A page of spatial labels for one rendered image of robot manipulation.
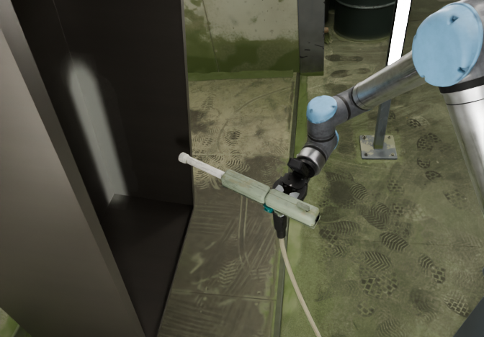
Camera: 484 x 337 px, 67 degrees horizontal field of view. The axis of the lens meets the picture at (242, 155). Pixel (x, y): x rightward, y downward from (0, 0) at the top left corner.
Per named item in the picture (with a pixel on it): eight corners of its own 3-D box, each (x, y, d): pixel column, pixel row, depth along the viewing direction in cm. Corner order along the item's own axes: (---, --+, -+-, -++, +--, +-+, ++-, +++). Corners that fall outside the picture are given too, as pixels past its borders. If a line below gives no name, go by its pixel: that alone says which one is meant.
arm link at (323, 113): (330, 87, 116) (329, 117, 125) (299, 101, 113) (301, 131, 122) (349, 101, 110) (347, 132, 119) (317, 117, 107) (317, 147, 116)
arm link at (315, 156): (326, 153, 115) (298, 142, 119) (320, 163, 112) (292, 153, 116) (324, 171, 122) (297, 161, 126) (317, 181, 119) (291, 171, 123)
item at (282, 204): (318, 245, 114) (322, 204, 97) (312, 258, 111) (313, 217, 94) (197, 186, 135) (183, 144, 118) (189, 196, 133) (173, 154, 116)
